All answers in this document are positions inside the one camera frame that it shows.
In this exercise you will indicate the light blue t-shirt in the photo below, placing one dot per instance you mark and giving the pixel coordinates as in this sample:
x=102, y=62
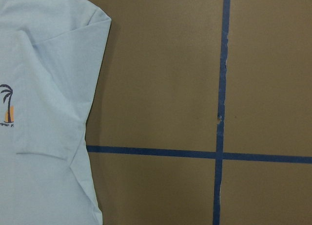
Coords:
x=51, y=52

